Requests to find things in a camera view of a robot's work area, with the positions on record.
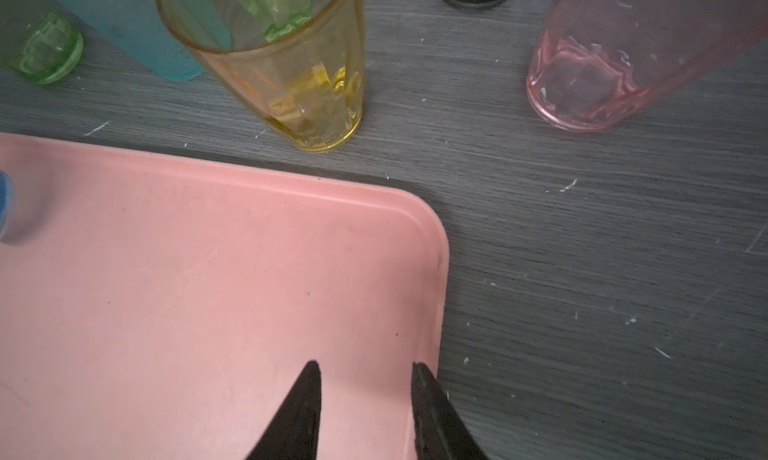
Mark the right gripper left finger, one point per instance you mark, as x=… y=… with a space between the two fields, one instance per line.
x=293 y=432

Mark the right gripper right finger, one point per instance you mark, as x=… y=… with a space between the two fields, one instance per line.
x=439 y=432

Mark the pink tray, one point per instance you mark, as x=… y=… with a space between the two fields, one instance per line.
x=158 y=307

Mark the blue-purple glass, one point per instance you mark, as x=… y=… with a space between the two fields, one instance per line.
x=6 y=198

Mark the pink glass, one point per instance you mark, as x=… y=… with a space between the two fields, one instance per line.
x=597 y=62

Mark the yellow short glass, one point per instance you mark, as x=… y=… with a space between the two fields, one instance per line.
x=307 y=86

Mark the clear tall glass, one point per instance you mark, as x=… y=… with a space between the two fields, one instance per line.
x=256 y=22

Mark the teal glass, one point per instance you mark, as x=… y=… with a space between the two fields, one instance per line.
x=135 y=27

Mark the green small glass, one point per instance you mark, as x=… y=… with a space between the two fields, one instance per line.
x=37 y=42

